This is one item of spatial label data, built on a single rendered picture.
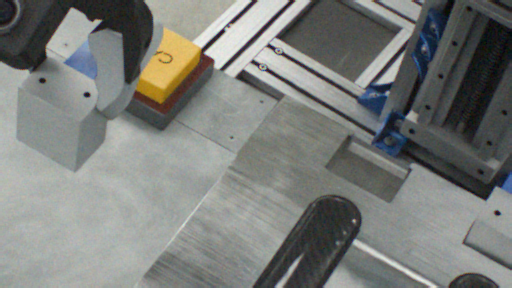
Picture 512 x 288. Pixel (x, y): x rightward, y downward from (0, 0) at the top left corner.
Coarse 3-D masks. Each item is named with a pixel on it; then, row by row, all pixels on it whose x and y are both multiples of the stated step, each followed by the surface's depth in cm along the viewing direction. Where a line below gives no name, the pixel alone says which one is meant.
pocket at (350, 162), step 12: (348, 144) 91; (336, 156) 91; (348, 156) 92; (360, 156) 91; (372, 156) 91; (336, 168) 92; (348, 168) 92; (360, 168) 92; (372, 168) 91; (384, 168) 91; (396, 168) 91; (348, 180) 91; (360, 180) 91; (372, 180) 91; (384, 180) 91; (396, 180) 91; (372, 192) 91; (384, 192) 91; (396, 192) 91
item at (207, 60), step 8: (200, 56) 103; (208, 56) 103; (200, 64) 103; (208, 64) 103; (200, 72) 102; (192, 80) 101; (184, 88) 101; (136, 96) 99; (144, 96) 100; (176, 96) 100; (144, 104) 99; (152, 104) 99; (168, 104) 99; (160, 112) 99
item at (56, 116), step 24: (48, 72) 82; (72, 72) 82; (96, 72) 84; (24, 96) 81; (48, 96) 80; (72, 96) 81; (96, 96) 81; (24, 120) 83; (48, 120) 81; (72, 120) 80; (96, 120) 82; (48, 144) 83; (72, 144) 81; (96, 144) 84; (72, 168) 83
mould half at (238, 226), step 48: (288, 96) 92; (288, 144) 89; (336, 144) 90; (240, 192) 86; (288, 192) 86; (336, 192) 87; (432, 192) 88; (192, 240) 83; (240, 240) 84; (384, 240) 85; (432, 240) 85
